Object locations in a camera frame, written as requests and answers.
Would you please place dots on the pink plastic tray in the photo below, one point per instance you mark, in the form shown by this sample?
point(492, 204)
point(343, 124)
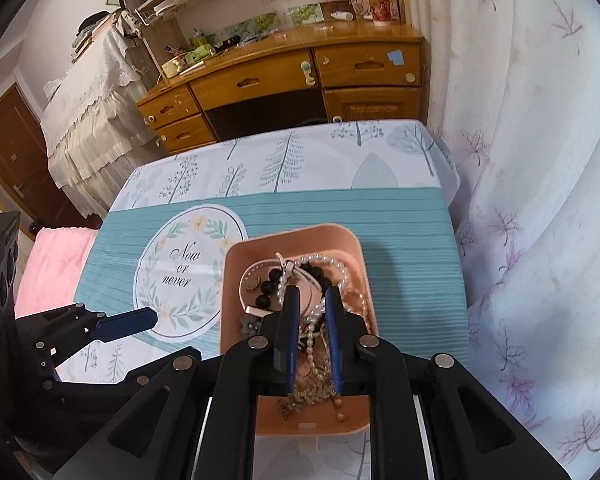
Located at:
point(240, 270)

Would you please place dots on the white drawer child lock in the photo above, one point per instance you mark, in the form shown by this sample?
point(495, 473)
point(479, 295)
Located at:
point(307, 72)

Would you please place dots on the pink blanket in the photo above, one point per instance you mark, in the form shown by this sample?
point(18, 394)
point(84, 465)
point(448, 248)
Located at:
point(50, 265)

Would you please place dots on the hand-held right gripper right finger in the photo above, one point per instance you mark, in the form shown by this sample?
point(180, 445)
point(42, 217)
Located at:
point(336, 345)

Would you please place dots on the white tube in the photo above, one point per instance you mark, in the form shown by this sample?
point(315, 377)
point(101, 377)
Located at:
point(341, 15)

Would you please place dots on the wooden desk with drawers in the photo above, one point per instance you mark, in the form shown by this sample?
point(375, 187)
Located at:
point(260, 80)

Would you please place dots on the brown wooden door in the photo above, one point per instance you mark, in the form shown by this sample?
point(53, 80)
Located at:
point(10, 140)

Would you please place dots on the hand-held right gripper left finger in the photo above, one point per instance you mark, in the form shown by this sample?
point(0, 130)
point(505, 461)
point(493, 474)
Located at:
point(292, 340)

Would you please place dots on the green plant picture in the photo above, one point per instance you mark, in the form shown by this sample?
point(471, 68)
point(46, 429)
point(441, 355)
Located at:
point(305, 13)
point(263, 21)

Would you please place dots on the floral paper cup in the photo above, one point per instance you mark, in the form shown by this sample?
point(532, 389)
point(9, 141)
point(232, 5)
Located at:
point(380, 5)

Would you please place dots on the stack of books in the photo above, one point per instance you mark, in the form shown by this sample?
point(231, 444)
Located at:
point(92, 30)

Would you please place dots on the cream lace cover cloth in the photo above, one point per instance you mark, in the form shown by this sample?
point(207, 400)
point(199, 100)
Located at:
point(90, 110)

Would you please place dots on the white floral curtain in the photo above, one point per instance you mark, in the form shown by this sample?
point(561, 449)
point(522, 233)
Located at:
point(530, 160)

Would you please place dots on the blue sticker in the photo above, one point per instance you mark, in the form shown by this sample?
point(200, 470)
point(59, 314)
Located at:
point(395, 58)

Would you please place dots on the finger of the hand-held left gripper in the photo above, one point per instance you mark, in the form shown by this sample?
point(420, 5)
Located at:
point(130, 382)
point(127, 322)

